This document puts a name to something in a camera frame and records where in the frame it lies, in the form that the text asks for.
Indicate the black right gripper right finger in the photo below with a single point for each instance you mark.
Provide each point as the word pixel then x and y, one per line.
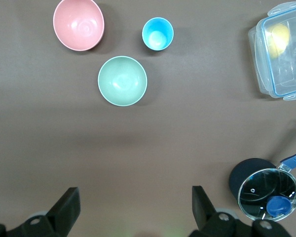
pixel 207 219

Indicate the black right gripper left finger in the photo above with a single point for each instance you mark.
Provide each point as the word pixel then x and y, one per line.
pixel 61 214

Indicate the green bowl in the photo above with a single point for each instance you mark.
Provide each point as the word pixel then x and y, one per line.
pixel 122 81

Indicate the pink bowl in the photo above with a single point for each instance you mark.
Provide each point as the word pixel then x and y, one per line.
pixel 79 24

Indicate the glass lid with blue knob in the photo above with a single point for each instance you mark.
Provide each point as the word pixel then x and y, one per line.
pixel 261 187

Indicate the brown table cover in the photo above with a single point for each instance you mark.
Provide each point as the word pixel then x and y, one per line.
pixel 162 135

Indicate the clear plastic lidded container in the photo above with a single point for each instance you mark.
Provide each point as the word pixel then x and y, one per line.
pixel 286 74

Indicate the light blue cup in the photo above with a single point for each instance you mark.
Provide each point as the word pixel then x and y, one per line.
pixel 158 34

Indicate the yellow lemon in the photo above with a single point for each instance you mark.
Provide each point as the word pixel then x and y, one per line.
pixel 279 40

